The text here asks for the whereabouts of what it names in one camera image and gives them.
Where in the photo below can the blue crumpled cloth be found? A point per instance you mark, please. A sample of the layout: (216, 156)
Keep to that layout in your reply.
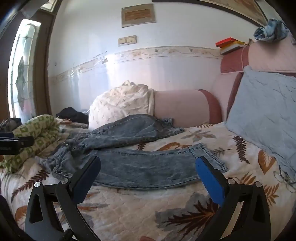
(274, 31)

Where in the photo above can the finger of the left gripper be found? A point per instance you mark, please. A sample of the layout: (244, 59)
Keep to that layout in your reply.
(21, 142)

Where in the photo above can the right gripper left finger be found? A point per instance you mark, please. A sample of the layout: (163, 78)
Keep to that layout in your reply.
(52, 212)

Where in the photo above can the pink padded headboard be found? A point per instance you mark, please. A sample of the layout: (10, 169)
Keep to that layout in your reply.
(277, 57)

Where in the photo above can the large framed picture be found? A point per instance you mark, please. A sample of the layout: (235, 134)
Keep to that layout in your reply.
(248, 10)

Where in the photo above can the leaf pattern bed blanket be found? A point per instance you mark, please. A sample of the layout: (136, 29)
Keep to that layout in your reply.
(172, 214)

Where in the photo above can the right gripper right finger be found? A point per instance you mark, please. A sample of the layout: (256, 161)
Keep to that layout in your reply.
(253, 222)

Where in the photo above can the blue denim pants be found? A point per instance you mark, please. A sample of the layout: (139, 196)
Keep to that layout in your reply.
(122, 167)

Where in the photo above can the light blue pillow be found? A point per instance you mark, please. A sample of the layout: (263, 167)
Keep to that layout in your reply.
(263, 113)

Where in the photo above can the pink bolster cushion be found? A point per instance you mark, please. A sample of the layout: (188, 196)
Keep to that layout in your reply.
(187, 108)

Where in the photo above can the framed wall plaque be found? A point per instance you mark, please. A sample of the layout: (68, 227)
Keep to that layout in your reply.
(137, 15)

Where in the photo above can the stained glass window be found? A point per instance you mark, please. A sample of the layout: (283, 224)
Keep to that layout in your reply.
(20, 75)

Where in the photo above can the black garment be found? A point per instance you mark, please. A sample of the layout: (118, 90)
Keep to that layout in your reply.
(72, 115)

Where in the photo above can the green white rolled quilt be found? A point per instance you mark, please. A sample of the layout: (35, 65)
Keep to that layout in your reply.
(44, 129)

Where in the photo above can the eyeglasses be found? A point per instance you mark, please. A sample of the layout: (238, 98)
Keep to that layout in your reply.
(283, 177)

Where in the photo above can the stack of books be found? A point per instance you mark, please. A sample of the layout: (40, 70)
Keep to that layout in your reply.
(229, 45)

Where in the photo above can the white patterned pillow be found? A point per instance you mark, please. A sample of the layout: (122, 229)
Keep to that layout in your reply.
(119, 102)

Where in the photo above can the beige wall switch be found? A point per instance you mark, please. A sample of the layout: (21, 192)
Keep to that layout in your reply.
(127, 40)

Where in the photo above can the dark grey garment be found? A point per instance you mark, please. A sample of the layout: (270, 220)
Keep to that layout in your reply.
(10, 124)

